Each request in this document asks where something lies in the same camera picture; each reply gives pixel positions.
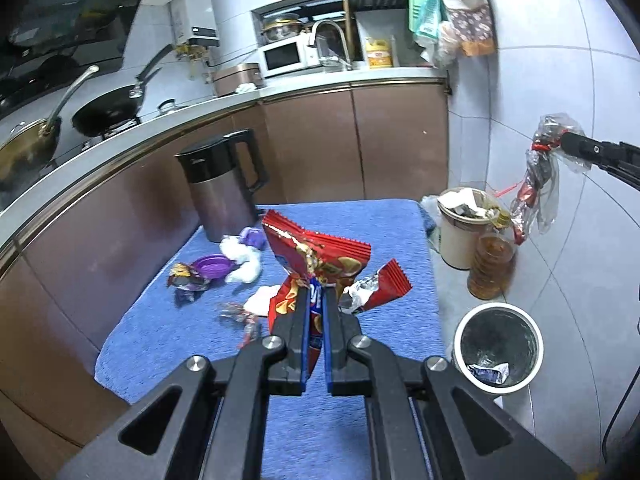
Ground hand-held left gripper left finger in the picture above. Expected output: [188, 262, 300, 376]
[55, 287, 313, 480]

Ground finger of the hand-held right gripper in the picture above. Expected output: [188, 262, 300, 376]
[559, 131, 640, 186]

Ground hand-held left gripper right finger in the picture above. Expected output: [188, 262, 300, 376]
[322, 287, 581, 480]

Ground clear plastic wrapper red tie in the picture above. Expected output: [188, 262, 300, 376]
[510, 112, 593, 246]

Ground white paper napkin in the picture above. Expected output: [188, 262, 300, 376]
[243, 284, 283, 317]

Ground clear red candy wrapper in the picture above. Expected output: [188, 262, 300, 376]
[217, 301, 263, 351]

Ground red foil-lined wrapper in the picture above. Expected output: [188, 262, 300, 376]
[339, 258, 412, 316]

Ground red snack bag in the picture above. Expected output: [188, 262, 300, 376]
[261, 209, 372, 381]

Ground white tissue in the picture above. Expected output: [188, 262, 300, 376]
[219, 235, 263, 285]

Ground purple plastic lid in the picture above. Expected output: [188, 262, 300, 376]
[191, 254, 236, 281]

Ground dark purple candy wrapper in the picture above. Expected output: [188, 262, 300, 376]
[167, 262, 210, 303]

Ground white trash bin black liner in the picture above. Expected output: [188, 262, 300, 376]
[452, 302, 544, 393]

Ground crumpled purple wrapper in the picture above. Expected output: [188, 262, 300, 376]
[239, 226, 266, 251]

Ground blue towel cloth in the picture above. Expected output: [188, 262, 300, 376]
[94, 199, 446, 480]

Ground amber cooking oil bottle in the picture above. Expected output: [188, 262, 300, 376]
[467, 210, 517, 301]

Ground white plastic bag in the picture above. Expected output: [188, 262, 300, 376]
[419, 195, 442, 255]

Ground cream bin full of waste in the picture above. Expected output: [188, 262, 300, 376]
[436, 187, 501, 270]

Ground crumpled blue white wrapper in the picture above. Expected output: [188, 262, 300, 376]
[467, 362, 511, 386]

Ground black steel electric kettle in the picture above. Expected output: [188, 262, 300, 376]
[173, 129, 271, 243]

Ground floral hanging cloth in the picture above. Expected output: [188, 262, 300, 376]
[430, 0, 497, 57]

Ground brown kitchen cabinet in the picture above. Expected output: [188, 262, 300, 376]
[0, 77, 451, 453]

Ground green plastic bags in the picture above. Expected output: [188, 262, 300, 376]
[407, 0, 441, 46]

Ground brown rice cooker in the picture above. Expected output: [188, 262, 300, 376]
[212, 62, 263, 97]

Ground white microwave oven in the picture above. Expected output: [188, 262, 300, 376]
[259, 35, 321, 78]

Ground steel kitchen faucet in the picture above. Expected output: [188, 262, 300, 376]
[309, 20, 353, 71]

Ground black wok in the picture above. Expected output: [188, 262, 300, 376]
[71, 44, 173, 138]

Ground stacked steel pots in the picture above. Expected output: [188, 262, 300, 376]
[260, 12, 306, 43]

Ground white water heater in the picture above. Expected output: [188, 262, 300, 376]
[170, 0, 221, 48]

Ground black range hood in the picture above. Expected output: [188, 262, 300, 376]
[0, 0, 156, 106]

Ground black cable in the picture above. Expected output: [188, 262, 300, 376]
[602, 355, 640, 453]

